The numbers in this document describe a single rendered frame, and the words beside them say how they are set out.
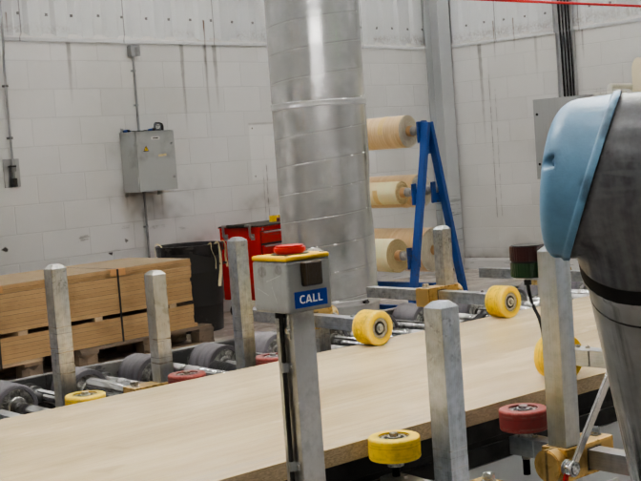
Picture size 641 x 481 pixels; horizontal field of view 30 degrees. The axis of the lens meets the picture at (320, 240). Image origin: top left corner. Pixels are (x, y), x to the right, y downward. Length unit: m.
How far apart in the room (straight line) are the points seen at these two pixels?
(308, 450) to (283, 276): 0.22
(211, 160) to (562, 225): 9.99
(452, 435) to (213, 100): 9.28
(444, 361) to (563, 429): 0.29
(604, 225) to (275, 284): 0.70
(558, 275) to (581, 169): 1.02
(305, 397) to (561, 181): 0.74
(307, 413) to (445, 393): 0.25
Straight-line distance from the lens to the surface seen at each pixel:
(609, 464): 1.89
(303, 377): 1.49
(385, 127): 9.18
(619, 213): 0.83
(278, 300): 1.46
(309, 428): 1.51
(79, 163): 9.93
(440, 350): 1.66
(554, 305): 1.84
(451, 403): 1.68
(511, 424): 1.97
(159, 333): 2.66
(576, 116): 0.85
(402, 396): 2.16
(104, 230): 10.05
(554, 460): 1.87
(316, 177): 5.89
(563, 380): 1.86
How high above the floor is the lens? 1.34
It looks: 4 degrees down
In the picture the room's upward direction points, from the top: 4 degrees counter-clockwise
